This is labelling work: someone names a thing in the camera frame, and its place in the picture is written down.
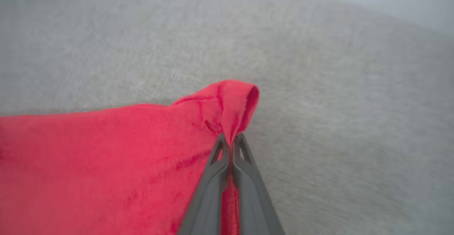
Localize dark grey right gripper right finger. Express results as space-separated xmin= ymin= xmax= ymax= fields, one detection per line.
xmin=232 ymin=133 xmax=286 ymax=235

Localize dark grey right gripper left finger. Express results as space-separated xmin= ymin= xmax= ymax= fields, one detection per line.
xmin=176 ymin=133 xmax=232 ymax=235

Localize red and white striped garment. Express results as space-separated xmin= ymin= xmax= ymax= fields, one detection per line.
xmin=0 ymin=79 xmax=260 ymax=235

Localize grey fabric sofa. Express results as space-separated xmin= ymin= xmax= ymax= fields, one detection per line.
xmin=0 ymin=0 xmax=454 ymax=235

